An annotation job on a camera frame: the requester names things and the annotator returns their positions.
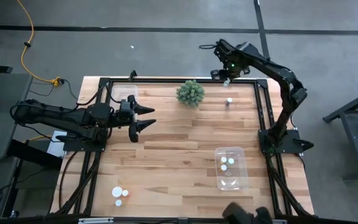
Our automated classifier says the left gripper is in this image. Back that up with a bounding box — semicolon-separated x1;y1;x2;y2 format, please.
119;95;157;144

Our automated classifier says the clear plastic bin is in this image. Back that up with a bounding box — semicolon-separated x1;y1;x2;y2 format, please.
215;146;250;191
110;84;139;108

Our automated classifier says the green potted artificial plant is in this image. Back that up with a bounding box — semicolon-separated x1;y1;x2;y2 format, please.
175;79;206;108

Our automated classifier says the white paper sheet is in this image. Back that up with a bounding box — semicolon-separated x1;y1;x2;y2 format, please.
47;130;68;158

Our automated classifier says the black metal stand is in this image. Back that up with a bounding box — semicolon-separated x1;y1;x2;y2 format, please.
323;85;358;183

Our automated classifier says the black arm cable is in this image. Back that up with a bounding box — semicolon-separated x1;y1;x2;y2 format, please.
75;83;122;106

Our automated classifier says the black aluminium table frame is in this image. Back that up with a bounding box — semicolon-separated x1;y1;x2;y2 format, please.
50;77;315;224

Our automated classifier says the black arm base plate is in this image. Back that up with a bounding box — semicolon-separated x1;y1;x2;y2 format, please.
62;136;108;152
258;129;305;154

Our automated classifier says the black floor cable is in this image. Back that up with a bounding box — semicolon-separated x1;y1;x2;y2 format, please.
29;78;80;101

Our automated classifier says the yellow extension cable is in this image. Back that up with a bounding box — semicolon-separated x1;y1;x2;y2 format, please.
16;0;62;87

